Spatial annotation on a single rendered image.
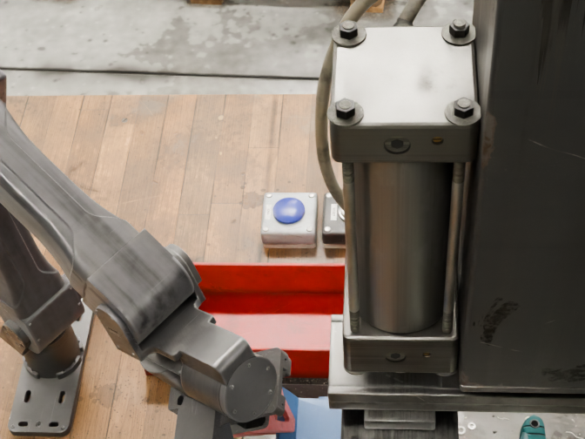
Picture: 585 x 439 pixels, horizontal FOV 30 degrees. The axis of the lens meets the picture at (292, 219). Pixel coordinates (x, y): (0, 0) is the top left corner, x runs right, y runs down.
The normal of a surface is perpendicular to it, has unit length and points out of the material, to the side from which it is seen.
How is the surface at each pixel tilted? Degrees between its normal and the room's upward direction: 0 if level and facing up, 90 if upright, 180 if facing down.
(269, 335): 0
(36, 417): 0
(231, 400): 69
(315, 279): 90
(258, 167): 0
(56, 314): 82
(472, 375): 90
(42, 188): 23
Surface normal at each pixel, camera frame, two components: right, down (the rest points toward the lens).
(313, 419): -0.05, -0.55
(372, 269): -0.54, 0.68
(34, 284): 0.74, 0.38
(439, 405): -0.06, 0.78
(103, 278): 0.24, -0.39
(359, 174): -0.71, 0.58
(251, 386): 0.69, 0.22
